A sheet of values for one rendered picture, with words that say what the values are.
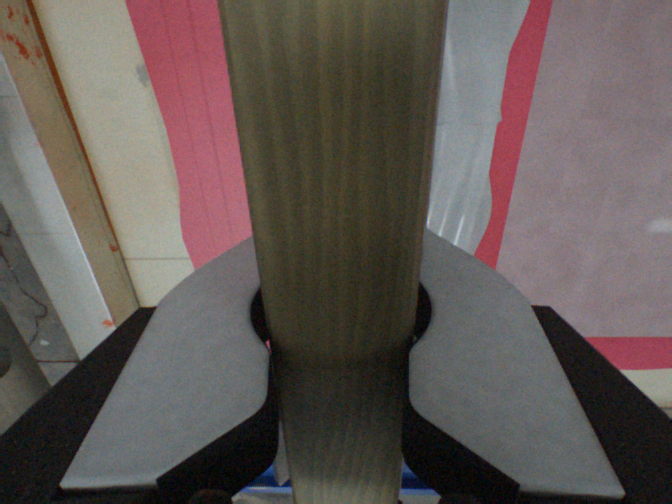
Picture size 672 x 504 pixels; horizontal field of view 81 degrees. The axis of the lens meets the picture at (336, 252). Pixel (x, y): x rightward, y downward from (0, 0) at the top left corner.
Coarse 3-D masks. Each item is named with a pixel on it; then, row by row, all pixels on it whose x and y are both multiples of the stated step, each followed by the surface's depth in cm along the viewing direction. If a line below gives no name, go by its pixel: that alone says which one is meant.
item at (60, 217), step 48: (0, 0) 19; (0, 48) 19; (48, 48) 22; (0, 96) 20; (48, 96) 22; (0, 144) 21; (48, 144) 22; (0, 192) 23; (48, 192) 23; (96, 192) 26; (48, 240) 24; (96, 240) 26; (48, 288) 26; (96, 288) 26; (96, 336) 28
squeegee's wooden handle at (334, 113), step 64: (256, 0) 5; (320, 0) 5; (384, 0) 5; (256, 64) 5; (320, 64) 5; (384, 64) 5; (256, 128) 6; (320, 128) 5; (384, 128) 5; (256, 192) 6; (320, 192) 6; (384, 192) 6; (256, 256) 7; (320, 256) 6; (384, 256) 6; (320, 320) 7; (384, 320) 7; (320, 384) 8; (384, 384) 8; (320, 448) 9; (384, 448) 9
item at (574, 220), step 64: (192, 128) 24; (512, 128) 24; (576, 128) 23; (640, 128) 23; (192, 192) 26; (512, 192) 26; (576, 192) 25; (640, 192) 25; (192, 256) 29; (512, 256) 28; (576, 256) 28; (640, 256) 28; (576, 320) 31; (640, 320) 31
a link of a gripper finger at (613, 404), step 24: (552, 312) 8; (552, 336) 7; (576, 336) 7; (576, 360) 7; (600, 360) 7; (576, 384) 6; (600, 384) 6; (624, 384) 6; (600, 408) 6; (624, 408) 6; (648, 408) 6; (600, 432) 6; (624, 432) 6; (648, 432) 6; (624, 456) 5; (648, 456) 5; (624, 480) 5; (648, 480) 5
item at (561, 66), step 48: (144, 0) 21; (192, 0) 21; (576, 0) 20; (624, 0) 20; (144, 48) 22; (192, 48) 22; (528, 48) 21; (576, 48) 21; (624, 48) 21; (192, 96) 23; (528, 96) 23; (576, 96) 22; (624, 96) 22
